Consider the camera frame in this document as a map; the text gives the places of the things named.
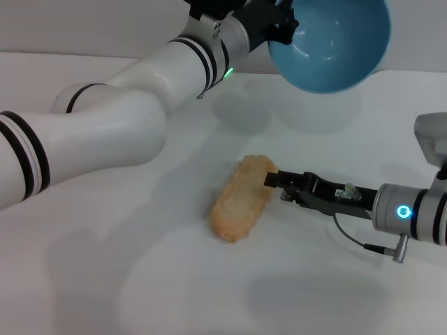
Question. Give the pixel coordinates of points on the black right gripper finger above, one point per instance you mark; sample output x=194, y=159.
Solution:
x=272, y=179
x=288, y=196

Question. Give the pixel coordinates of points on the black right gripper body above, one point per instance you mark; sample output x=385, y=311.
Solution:
x=331, y=197

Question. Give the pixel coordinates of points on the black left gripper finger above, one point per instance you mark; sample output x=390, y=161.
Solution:
x=288, y=33
x=284, y=5

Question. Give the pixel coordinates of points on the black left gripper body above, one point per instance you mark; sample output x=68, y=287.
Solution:
x=260, y=24

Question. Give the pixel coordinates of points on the orange sliced bread loaf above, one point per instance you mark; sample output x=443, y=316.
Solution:
x=241, y=200

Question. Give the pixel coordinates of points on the blue bowl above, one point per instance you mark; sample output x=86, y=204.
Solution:
x=331, y=49

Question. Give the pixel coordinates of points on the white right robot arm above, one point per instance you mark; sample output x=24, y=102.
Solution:
x=412, y=216

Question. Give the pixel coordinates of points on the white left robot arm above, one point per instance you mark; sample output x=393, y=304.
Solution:
x=104, y=104

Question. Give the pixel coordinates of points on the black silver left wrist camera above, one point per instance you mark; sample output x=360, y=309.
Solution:
x=213, y=8

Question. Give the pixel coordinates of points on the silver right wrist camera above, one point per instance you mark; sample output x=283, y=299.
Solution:
x=433, y=146

